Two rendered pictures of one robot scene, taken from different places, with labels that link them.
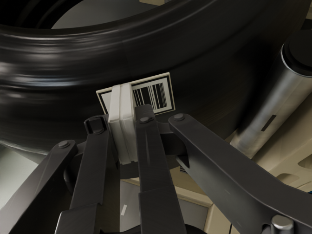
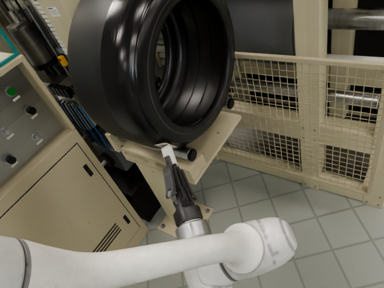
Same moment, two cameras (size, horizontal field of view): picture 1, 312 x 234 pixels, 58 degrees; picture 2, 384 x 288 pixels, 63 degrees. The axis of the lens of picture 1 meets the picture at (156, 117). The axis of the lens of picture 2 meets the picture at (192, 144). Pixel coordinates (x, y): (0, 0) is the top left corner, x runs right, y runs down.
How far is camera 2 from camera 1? 0.85 m
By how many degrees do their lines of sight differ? 56
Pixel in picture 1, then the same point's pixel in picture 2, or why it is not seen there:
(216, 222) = (68, 140)
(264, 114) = not seen: hidden behind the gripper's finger
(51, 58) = (163, 125)
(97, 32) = (174, 126)
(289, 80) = (184, 156)
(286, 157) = (156, 160)
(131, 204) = (23, 98)
